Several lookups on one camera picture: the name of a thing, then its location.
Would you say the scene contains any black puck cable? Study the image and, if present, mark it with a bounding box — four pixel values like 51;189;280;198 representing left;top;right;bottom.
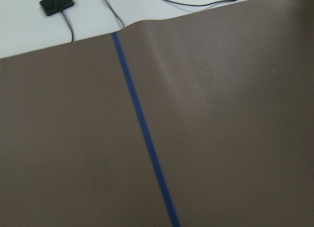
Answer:
62;12;75;42

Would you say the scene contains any small black puck device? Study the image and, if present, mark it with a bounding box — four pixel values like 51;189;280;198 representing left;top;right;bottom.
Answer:
39;0;75;16

